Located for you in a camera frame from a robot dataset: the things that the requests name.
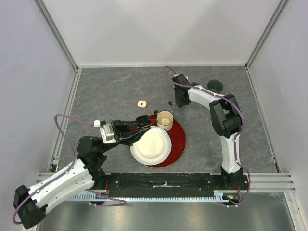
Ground white paper plate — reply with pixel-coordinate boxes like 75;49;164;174
130;126;172;166

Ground black earbud charging case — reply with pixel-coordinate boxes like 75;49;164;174
135;115;152;129

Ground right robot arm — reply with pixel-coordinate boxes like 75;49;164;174
171;74;244;190

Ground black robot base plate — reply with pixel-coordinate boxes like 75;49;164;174
104;173;249;191

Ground grey cable duct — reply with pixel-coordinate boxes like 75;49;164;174
67;191;240;203

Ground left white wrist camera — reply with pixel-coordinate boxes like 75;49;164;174
100;124;116;144

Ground beige mug black handle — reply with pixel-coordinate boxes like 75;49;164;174
154;110;174;132

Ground red round tray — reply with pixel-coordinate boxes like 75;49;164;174
146;115;186;168

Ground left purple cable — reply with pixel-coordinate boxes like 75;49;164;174
12;113;127;224

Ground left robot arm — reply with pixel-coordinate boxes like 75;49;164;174
12;115;152;229

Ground pink earbud charging case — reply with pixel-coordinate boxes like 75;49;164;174
137;100;147;108

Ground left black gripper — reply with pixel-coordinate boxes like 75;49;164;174
99;119;152;154

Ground dark green cup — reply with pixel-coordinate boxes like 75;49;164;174
206;79;224;94

